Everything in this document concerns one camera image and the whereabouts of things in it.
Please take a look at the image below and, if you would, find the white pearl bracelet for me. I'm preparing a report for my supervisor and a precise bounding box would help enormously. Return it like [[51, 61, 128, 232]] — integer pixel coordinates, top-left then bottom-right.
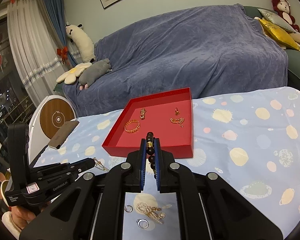
[[135, 201, 164, 225]]

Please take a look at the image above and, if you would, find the silver gemstone ring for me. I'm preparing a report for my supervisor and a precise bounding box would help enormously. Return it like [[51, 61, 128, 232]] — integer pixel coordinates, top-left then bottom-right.
[[136, 218, 150, 230]]

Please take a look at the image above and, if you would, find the dark wooden bead bracelet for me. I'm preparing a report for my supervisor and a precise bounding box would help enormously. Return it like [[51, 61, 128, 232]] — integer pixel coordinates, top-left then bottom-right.
[[145, 131, 158, 179]]

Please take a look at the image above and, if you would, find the red jewelry tray box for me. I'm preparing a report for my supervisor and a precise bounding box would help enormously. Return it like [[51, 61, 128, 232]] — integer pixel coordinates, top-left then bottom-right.
[[102, 88, 193, 159]]

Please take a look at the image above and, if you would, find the person's left hand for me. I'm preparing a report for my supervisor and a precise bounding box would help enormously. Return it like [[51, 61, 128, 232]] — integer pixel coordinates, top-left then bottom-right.
[[11, 206, 36, 230]]

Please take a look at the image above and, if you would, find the pearl stud earring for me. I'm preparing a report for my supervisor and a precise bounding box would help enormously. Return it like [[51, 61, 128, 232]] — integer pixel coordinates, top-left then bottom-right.
[[159, 212, 166, 219]]

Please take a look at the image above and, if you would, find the white round wooden device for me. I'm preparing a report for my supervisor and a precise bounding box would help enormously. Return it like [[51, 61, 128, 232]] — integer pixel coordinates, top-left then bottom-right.
[[28, 95, 76, 162]]

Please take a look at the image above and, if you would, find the gold wrist watch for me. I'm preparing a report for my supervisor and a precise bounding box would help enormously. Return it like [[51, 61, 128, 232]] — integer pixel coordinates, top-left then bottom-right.
[[140, 108, 146, 120]]

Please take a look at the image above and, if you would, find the cream flower cushion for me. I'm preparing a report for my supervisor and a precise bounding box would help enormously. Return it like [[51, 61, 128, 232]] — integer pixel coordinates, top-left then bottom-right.
[[56, 62, 92, 85]]

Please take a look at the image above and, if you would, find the blue planet print cloth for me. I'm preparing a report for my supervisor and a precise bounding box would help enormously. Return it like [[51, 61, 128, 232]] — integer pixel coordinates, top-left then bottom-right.
[[35, 87, 300, 239]]

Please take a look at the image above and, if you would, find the grey plush toy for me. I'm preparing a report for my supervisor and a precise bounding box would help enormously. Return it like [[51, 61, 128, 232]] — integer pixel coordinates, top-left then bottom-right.
[[79, 59, 112, 90]]

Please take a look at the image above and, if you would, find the white sheer curtain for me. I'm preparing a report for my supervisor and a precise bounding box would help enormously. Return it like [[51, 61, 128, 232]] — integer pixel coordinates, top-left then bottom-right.
[[7, 0, 72, 106]]

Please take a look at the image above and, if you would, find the white alpaca plush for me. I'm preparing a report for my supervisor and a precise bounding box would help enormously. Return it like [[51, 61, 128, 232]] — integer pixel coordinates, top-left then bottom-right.
[[65, 24, 96, 63]]

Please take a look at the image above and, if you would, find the blue blanket covered sofa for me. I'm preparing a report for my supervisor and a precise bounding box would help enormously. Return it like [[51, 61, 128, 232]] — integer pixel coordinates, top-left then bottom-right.
[[63, 4, 288, 116]]

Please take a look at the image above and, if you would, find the blue curtain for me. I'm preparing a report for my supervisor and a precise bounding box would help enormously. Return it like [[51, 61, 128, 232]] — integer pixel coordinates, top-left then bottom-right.
[[42, 0, 77, 67]]

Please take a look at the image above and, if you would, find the green armchair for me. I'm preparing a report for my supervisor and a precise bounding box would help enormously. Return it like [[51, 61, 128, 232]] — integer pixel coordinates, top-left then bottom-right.
[[238, 6, 300, 92]]

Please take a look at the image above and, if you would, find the yellow satin pillow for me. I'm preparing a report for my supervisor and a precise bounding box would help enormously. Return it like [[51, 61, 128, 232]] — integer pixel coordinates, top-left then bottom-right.
[[255, 17, 300, 51]]

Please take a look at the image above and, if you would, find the grey satin pillow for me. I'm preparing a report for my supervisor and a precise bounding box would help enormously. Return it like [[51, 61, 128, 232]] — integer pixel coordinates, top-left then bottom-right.
[[258, 8, 296, 33]]

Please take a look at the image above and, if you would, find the red monkey plush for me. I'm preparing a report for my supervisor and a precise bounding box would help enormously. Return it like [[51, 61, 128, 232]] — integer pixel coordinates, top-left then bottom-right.
[[271, 0, 300, 32]]

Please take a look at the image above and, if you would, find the gold bangle bracelet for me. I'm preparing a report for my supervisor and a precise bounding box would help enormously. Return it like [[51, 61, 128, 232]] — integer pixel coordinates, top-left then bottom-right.
[[123, 119, 141, 134]]

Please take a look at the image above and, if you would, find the gold chain bracelet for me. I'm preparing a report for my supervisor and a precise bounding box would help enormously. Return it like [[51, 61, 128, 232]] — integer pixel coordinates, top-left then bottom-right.
[[169, 116, 186, 129]]

